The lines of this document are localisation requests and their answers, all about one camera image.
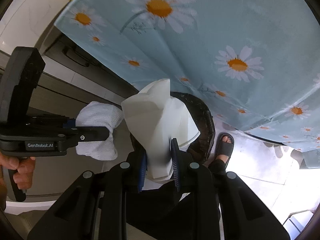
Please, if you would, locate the white paper napkin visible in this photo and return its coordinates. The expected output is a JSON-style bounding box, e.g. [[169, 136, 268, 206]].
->
[[121, 79, 200, 181]]

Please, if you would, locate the black trash bin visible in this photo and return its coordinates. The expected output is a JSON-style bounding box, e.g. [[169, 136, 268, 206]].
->
[[130, 91, 217, 164]]

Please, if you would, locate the person's left hand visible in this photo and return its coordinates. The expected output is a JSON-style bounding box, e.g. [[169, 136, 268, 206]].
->
[[0, 153, 36, 210]]

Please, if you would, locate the person's sandalled foot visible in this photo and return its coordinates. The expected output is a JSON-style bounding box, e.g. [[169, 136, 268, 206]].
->
[[214, 132, 234, 167]]

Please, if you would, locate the blue daisy tablecloth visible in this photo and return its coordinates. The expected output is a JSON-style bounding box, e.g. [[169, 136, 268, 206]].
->
[[55, 0, 319, 168]]

